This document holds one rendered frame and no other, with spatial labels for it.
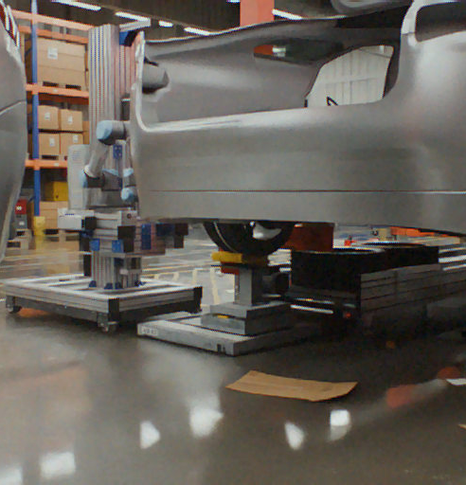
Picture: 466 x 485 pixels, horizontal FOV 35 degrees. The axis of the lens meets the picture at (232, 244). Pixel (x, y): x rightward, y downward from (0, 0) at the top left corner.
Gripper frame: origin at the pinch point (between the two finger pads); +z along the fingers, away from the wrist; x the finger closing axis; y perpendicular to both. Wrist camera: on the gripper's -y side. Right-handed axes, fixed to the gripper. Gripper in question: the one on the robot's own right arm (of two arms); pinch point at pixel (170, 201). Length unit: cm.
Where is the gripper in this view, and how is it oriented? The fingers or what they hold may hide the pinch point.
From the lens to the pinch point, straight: 449.0
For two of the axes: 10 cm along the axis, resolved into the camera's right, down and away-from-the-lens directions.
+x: -7.2, 2.2, 6.6
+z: 6.7, 0.1, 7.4
